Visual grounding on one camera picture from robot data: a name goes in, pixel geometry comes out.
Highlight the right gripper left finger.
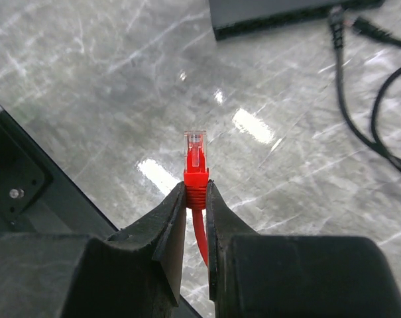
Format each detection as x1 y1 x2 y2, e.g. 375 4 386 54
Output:
0 183 186 317

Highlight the black ethernet cable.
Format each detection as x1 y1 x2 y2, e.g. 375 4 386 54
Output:
327 5 401 182

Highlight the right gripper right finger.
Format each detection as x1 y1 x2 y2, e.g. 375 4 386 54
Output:
206 182 401 317

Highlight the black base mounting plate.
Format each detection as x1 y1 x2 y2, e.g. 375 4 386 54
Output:
0 105 117 239

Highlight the black box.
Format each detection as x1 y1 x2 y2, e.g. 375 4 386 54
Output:
208 0 384 40

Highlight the red ethernet cable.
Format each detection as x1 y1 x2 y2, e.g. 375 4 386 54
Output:
182 130 210 268

